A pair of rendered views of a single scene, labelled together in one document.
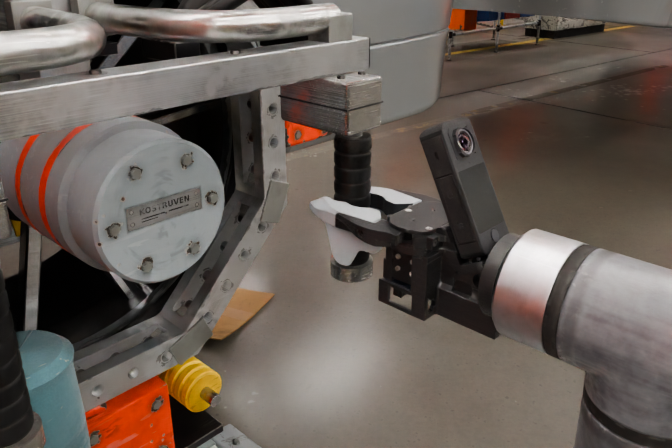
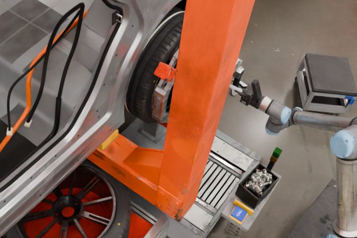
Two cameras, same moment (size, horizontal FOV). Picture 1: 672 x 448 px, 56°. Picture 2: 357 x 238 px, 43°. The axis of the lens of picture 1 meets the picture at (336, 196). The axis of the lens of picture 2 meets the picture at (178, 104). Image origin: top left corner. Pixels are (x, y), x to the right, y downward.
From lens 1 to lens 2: 2.09 m
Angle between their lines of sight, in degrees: 31
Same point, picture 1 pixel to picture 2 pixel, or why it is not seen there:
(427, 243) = (249, 96)
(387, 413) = not seen: hidden behind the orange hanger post
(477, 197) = (258, 91)
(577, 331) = (269, 112)
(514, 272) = (262, 104)
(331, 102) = (236, 74)
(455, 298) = (252, 103)
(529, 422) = not seen: hidden behind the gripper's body
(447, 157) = (255, 87)
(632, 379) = (274, 118)
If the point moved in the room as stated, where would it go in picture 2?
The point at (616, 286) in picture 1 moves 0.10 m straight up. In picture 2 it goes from (274, 108) to (280, 96)
